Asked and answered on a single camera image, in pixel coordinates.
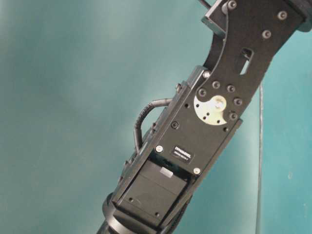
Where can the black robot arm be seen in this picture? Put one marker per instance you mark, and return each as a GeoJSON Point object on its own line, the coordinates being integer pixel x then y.
{"type": "Point", "coordinates": [177, 140]}

